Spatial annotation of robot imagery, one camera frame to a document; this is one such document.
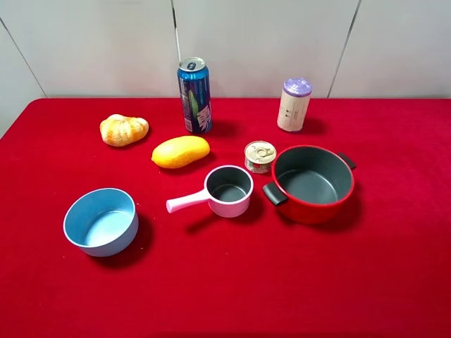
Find blue drink can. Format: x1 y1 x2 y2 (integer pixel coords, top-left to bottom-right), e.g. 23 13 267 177
177 57 212 134

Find small tin can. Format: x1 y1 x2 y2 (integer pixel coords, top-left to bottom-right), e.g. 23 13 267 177
245 141 277 174

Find yellow mango toy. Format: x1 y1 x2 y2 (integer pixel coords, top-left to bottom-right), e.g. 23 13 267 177
151 136 210 169

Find purple bag roll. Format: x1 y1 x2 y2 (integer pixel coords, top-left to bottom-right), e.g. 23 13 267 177
277 77 312 132

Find peeled orange toy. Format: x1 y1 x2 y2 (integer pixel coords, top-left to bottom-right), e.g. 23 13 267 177
99 114 149 147

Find red tablecloth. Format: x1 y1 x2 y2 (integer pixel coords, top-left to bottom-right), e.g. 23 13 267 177
1 99 450 337

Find blue bowl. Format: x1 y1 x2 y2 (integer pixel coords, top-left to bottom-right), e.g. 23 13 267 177
63 188 139 257

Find pink saucepan with handle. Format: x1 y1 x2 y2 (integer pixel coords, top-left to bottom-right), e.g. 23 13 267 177
166 165 254 218

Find red pot black handles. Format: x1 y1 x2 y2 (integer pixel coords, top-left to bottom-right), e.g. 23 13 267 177
262 145 357 225

